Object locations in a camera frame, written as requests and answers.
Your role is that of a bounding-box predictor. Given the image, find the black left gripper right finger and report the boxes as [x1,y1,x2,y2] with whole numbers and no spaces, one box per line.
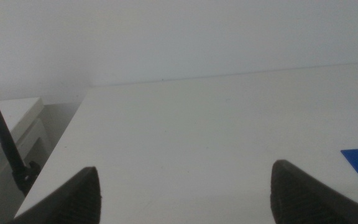
[269,159,358,224]

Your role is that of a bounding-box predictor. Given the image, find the white side cabinet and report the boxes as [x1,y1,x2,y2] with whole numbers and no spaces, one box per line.
[0,97,53,224]

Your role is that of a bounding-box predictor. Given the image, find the black clamped stand rod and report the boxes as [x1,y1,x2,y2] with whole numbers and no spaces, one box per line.
[0,65,42,197]

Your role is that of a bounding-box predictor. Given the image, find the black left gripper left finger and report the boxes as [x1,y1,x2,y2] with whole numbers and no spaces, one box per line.
[7,166,103,224]

